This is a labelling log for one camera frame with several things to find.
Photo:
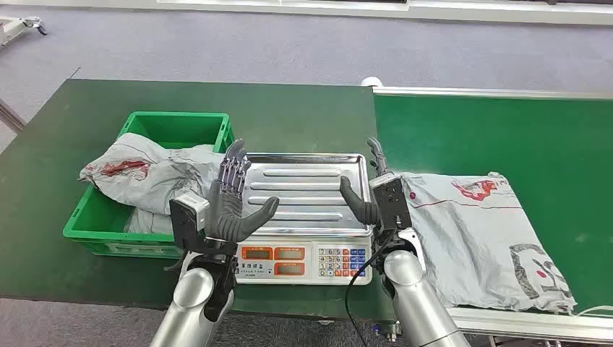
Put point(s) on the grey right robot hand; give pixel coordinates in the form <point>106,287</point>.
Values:
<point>359,208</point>

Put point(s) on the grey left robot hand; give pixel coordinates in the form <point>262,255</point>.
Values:
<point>227,215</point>

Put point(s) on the grey mailer package red print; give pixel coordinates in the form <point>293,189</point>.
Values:
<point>469,239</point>

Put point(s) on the thin white plastic strip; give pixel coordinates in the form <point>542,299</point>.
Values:
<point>594,310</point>

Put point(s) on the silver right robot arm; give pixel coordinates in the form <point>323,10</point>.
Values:
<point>416,301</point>

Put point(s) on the crumpled grey mailer package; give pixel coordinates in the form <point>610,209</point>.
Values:
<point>153,177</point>

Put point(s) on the flat grey mailer package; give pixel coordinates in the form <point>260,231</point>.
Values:
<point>143,224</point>

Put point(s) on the green plastic basket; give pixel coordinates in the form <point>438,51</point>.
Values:
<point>172,129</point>

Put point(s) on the electronic scale with steel tray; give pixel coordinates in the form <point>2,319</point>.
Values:
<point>306,191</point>

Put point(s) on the green conveyor belt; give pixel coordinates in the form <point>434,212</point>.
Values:
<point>527,143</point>

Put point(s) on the grey metal bar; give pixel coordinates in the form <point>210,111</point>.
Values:
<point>10,116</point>

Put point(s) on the white wheeled cart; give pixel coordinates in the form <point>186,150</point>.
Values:
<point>12,28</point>

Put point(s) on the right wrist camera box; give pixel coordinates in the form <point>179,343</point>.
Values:
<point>392,199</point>

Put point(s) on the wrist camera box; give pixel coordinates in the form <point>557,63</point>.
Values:
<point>189,215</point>
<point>392,199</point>

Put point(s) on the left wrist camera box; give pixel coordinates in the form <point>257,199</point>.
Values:
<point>189,215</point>

